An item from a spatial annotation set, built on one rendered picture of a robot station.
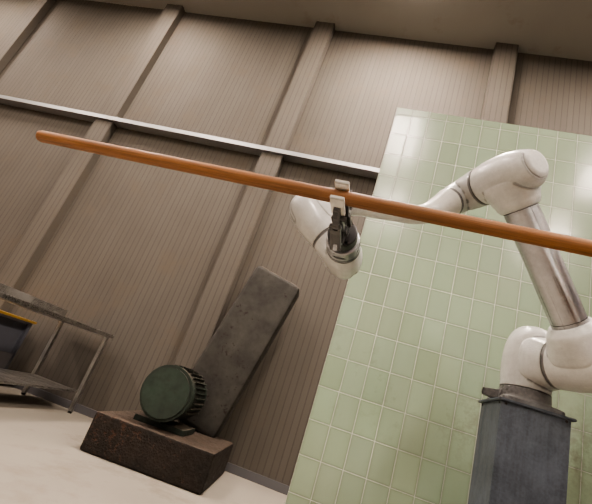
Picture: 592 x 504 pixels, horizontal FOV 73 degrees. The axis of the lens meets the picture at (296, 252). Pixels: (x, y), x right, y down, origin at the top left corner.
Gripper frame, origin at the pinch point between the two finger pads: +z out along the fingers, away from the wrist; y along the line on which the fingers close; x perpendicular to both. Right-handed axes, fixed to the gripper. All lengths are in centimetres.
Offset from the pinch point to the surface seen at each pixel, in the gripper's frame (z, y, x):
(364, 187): -372, -235, 44
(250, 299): -322, -43, 121
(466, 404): -122, 19, -58
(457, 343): -122, -7, -50
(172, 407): -247, 73, 125
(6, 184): -359, -118, 547
